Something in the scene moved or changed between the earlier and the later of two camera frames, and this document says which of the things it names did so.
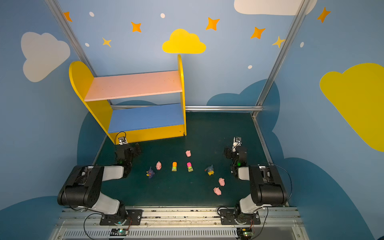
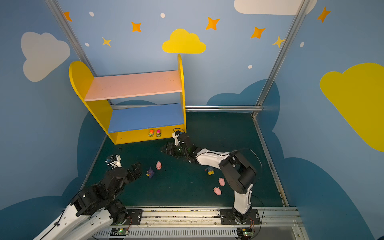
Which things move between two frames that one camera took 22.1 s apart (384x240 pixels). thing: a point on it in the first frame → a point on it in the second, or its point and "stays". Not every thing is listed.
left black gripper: x=133 y=149 → x=132 y=172
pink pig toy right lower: x=217 y=190 stays
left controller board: x=119 y=232 stays
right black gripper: x=228 y=153 → x=174 y=149
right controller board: x=245 y=233 stays
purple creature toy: x=150 y=173 stays
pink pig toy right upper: x=222 y=181 stays
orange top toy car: x=174 y=165 → x=151 y=133
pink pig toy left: x=158 y=165 stays
